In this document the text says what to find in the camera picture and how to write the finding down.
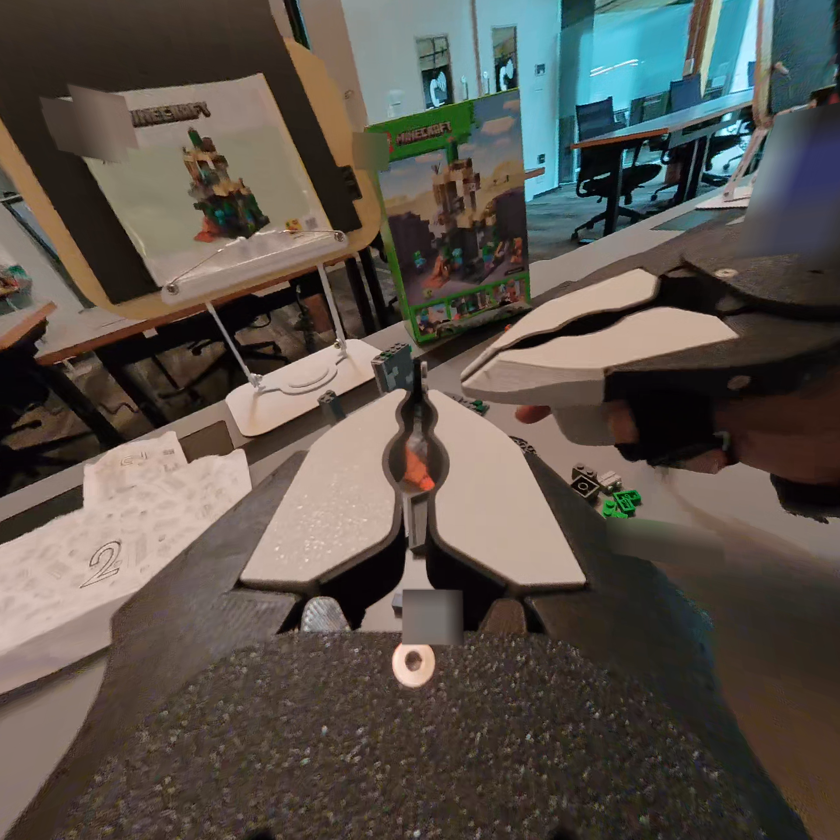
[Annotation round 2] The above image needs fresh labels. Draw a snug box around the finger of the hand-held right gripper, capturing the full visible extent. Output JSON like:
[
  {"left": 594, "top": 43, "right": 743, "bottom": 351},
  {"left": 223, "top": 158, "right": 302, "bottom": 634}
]
[
  {"left": 461, "top": 308, "right": 741, "bottom": 406},
  {"left": 466, "top": 268, "right": 662, "bottom": 383}
]

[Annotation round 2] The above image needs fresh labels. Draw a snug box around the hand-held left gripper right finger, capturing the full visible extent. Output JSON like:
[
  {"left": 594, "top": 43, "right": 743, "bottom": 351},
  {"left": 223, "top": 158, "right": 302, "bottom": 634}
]
[{"left": 423, "top": 390, "right": 588, "bottom": 593}]

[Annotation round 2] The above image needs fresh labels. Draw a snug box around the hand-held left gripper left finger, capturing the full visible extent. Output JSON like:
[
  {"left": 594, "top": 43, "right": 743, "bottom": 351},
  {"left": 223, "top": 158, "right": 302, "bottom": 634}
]
[{"left": 241, "top": 390, "right": 410, "bottom": 592}]

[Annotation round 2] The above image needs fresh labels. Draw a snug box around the orange lego slope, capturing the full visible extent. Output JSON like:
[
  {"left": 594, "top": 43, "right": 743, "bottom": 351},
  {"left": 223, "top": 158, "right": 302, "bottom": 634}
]
[{"left": 401, "top": 447, "right": 435, "bottom": 494}]

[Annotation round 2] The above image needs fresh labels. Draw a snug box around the lego set box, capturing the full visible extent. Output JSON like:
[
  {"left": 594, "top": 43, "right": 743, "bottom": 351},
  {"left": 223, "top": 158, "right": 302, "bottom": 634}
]
[{"left": 367, "top": 88, "right": 534, "bottom": 346}]

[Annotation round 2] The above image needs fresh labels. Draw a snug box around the person's right hand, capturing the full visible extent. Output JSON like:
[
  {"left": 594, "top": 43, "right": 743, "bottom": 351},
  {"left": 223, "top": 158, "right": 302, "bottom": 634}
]
[{"left": 518, "top": 392, "right": 840, "bottom": 521}]

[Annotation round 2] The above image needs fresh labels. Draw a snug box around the black office chair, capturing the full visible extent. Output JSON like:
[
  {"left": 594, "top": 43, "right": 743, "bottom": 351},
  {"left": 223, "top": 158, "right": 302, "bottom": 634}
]
[
  {"left": 662, "top": 73, "right": 712, "bottom": 200},
  {"left": 573, "top": 98, "right": 627, "bottom": 240}
]

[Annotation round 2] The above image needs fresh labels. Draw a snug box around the white printed paper bag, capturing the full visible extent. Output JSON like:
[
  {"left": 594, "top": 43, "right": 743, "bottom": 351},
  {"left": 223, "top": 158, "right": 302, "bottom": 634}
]
[{"left": 0, "top": 432, "right": 254, "bottom": 698}]

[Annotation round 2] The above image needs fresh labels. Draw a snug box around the instruction booklet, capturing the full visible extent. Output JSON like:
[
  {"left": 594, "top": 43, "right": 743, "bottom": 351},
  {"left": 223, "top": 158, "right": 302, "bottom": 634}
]
[{"left": 79, "top": 73, "right": 332, "bottom": 284}]

